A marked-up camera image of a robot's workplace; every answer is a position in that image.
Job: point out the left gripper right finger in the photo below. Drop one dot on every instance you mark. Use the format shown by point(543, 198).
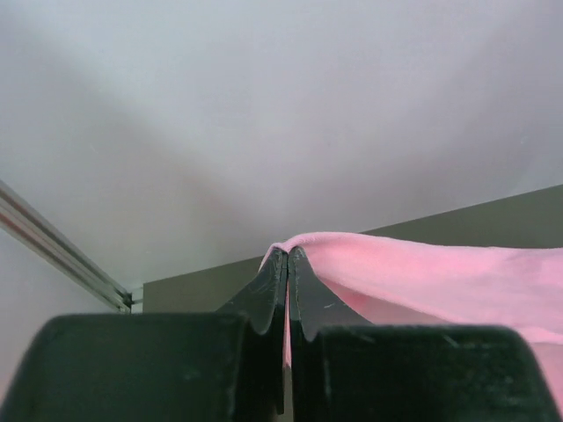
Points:
point(345, 368)

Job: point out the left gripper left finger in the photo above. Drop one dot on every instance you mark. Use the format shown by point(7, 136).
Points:
point(225, 365)

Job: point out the pink t shirt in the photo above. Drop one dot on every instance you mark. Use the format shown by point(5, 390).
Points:
point(517, 288)

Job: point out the left aluminium frame post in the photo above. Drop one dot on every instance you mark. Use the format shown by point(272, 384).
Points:
point(24, 223)

